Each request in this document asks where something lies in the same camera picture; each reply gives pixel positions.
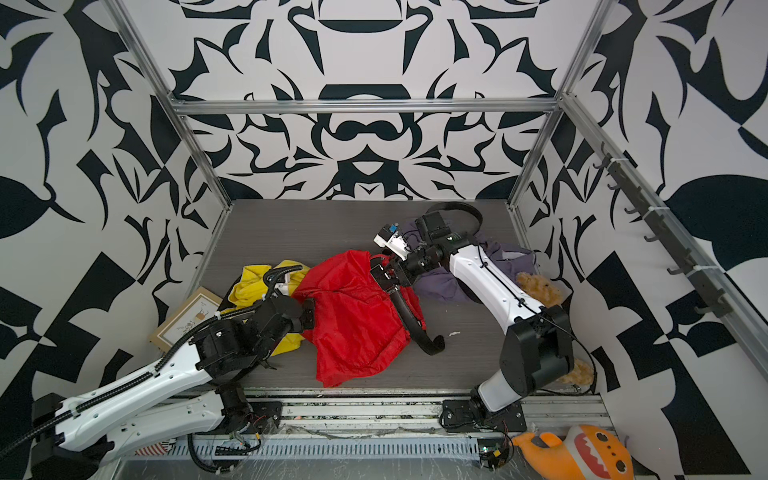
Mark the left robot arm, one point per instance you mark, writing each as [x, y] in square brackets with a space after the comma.
[192, 389]

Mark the yellow trousers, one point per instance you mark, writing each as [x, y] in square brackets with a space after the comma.
[251, 286]

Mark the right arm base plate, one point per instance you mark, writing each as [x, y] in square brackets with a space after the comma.
[465, 416]

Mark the brown teddy bear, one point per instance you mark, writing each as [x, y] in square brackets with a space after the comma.
[543, 290]

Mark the white cable duct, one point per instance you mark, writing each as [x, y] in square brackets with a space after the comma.
[455, 448]

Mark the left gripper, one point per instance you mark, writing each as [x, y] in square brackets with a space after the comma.
[310, 315]

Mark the red trousers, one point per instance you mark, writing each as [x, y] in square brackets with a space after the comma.
[357, 331]

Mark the framed picture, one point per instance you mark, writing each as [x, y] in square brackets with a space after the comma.
[198, 307]

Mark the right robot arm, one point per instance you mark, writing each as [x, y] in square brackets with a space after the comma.
[538, 345]

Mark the orange monster plush toy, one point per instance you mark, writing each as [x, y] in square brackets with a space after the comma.
[586, 452]

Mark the purple trousers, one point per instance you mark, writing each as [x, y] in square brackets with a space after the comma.
[485, 264]

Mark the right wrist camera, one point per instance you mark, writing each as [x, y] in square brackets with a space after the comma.
[392, 242]

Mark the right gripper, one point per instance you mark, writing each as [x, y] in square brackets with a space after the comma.
[399, 270]

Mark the black coat hook rail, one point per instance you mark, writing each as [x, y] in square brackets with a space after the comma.
[667, 230]

